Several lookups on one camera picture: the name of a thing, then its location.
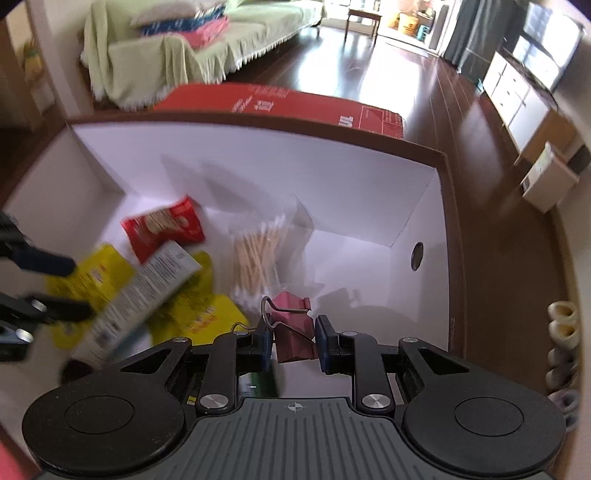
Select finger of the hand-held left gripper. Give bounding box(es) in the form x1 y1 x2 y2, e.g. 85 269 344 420
0 294 95 363
0 212 77 278

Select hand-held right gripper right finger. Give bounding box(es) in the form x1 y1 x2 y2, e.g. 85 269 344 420
315 315 483 415

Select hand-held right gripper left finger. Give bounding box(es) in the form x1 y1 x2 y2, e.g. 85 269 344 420
111 322 275 415

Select yellow snack packet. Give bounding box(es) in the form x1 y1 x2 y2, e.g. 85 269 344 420
48 244 139 349

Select pink binder clip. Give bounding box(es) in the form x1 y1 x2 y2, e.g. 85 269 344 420
233 292 319 363

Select green and yellow box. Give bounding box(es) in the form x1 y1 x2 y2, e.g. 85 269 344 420
240 364 282 398

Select yellow packet with red sticker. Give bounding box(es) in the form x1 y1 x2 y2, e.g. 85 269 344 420
148 250 252 347

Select white squeeze tube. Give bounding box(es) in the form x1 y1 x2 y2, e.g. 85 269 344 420
69 240 204 370

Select red snack packet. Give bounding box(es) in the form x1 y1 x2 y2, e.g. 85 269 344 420
121 195 206 265

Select brown cardboard box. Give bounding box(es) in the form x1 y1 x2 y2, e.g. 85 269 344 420
0 111 467 402

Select bag of cotton swabs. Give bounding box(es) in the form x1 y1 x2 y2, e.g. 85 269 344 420
228 191 319 310

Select sofa with green cover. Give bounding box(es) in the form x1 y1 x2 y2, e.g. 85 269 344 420
81 0 328 112

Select cream slipper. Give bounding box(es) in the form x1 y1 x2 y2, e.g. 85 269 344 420
547 320 578 350
547 301 578 324

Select red printed cardboard sheet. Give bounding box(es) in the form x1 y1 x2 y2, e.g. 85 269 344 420
150 82 407 139

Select blue folded blanket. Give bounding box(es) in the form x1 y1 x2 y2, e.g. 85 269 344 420
141 11 229 37

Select pink folded blanket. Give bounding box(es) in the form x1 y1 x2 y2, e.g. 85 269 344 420
180 21 232 49

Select white plastic bin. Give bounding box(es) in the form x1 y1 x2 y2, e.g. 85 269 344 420
522 142 580 213

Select white patterned pillow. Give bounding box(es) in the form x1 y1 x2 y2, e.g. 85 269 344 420
129 0 227 26

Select white low cabinet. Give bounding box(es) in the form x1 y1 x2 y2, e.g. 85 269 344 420
482 48 559 153

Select orange bucket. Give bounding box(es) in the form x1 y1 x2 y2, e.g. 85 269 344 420
397 11 422 35

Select small wooden table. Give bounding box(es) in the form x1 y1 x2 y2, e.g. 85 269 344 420
344 7 384 44

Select grey curtain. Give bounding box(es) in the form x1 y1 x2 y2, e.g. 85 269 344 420
443 0 513 84

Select flat screen television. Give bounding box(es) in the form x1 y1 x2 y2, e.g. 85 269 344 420
512 4 583 93

